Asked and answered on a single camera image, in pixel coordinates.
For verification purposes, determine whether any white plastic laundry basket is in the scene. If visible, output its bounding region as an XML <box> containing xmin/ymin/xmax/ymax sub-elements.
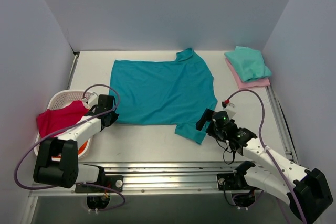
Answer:
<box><xmin>47</xmin><ymin>90</ymin><xmax>93</xmax><ymax>157</ymax></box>

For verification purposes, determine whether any orange t shirt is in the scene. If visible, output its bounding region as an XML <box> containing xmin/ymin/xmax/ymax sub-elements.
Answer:
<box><xmin>52</xmin><ymin>139</ymin><xmax>91</xmax><ymax>161</ymax></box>

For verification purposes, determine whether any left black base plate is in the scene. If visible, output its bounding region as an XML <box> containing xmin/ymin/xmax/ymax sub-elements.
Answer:
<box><xmin>75</xmin><ymin>175</ymin><xmax>124</xmax><ymax>193</ymax></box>

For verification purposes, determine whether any folded mint green t shirt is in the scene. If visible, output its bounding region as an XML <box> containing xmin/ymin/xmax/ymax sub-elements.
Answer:
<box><xmin>224</xmin><ymin>46</ymin><xmax>272</xmax><ymax>83</ymax></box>

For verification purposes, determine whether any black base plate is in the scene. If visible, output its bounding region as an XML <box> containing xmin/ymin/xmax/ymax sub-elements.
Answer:
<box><xmin>216</xmin><ymin>173</ymin><xmax>259</xmax><ymax>191</ymax></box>
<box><xmin>75</xmin><ymin>175</ymin><xmax>124</xmax><ymax>193</ymax></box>

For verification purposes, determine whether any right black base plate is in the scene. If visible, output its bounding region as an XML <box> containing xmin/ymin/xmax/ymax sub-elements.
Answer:
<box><xmin>216</xmin><ymin>173</ymin><xmax>259</xmax><ymax>191</ymax></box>

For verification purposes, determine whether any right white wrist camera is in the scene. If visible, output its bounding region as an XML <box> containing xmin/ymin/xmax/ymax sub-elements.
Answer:
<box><xmin>222</xmin><ymin>100</ymin><xmax>236</xmax><ymax>119</ymax></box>

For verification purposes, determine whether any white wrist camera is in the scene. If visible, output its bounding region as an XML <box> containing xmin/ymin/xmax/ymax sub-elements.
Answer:
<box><xmin>81</xmin><ymin>92</ymin><xmax>99</xmax><ymax>109</ymax></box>
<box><xmin>222</xmin><ymin>100</ymin><xmax>236</xmax><ymax>119</ymax></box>

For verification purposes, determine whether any aluminium rail frame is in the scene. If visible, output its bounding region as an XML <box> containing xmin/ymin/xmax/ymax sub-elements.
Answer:
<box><xmin>28</xmin><ymin>50</ymin><xmax>314</xmax><ymax>197</ymax></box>

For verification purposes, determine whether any folded pink t shirt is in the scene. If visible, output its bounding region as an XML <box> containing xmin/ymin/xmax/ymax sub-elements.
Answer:
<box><xmin>225</xmin><ymin>59</ymin><xmax>270</xmax><ymax>90</ymax></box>

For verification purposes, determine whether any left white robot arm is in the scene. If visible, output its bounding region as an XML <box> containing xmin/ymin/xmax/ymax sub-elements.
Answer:
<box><xmin>33</xmin><ymin>94</ymin><xmax>119</xmax><ymax>192</ymax></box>

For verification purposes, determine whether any teal t shirt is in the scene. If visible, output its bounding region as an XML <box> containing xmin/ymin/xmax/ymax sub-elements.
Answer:
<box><xmin>110</xmin><ymin>48</ymin><xmax>218</xmax><ymax>144</ymax></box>

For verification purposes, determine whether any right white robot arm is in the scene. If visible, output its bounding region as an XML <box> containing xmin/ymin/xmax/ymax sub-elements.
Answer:
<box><xmin>196</xmin><ymin>109</ymin><xmax>333</xmax><ymax>223</ymax></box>

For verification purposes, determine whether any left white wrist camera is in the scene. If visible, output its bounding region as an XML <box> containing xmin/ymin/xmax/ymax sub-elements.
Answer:
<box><xmin>81</xmin><ymin>92</ymin><xmax>99</xmax><ymax>109</ymax></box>

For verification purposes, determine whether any crimson red t shirt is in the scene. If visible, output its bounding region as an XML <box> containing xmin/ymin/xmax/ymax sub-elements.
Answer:
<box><xmin>36</xmin><ymin>101</ymin><xmax>89</xmax><ymax>138</ymax></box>

